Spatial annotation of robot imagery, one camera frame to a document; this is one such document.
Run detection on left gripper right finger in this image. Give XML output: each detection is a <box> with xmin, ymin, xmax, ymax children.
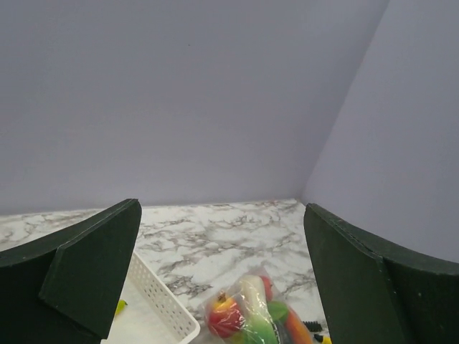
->
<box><xmin>303</xmin><ymin>204</ymin><xmax>458</xmax><ymax>343</ymax></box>

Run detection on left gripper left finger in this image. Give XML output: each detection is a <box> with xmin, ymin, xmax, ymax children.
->
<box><xmin>1</xmin><ymin>199</ymin><xmax>142</xmax><ymax>343</ymax></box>

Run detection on green toy leaf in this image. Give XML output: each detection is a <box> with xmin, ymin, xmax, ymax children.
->
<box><xmin>243</xmin><ymin>314</ymin><xmax>278</xmax><ymax>344</ymax></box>
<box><xmin>268</xmin><ymin>300</ymin><xmax>289</xmax><ymax>323</ymax></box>

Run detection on clear zip top bag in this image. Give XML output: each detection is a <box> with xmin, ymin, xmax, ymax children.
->
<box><xmin>199</xmin><ymin>266</ymin><xmax>316</xmax><ymax>343</ymax></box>

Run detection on orange red toy mango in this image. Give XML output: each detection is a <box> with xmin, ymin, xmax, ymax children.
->
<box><xmin>284</xmin><ymin>307</ymin><xmax>313</xmax><ymax>344</ymax></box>

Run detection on yellow toy banana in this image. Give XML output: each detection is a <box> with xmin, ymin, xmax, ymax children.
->
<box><xmin>115</xmin><ymin>300</ymin><xmax>128</xmax><ymax>317</ymax></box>

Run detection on yellow black utility knife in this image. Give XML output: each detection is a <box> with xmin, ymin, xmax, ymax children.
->
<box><xmin>313</xmin><ymin>333</ymin><xmax>332</xmax><ymax>344</ymax></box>

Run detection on black comb strip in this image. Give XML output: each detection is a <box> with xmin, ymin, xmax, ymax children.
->
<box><xmin>303</xmin><ymin>321</ymin><xmax>323</xmax><ymax>333</ymax></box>

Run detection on white plastic basket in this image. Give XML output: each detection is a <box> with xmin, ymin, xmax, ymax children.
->
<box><xmin>101</xmin><ymin>252</ymin><xmax>201</xmax><ymax>344</ymax></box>

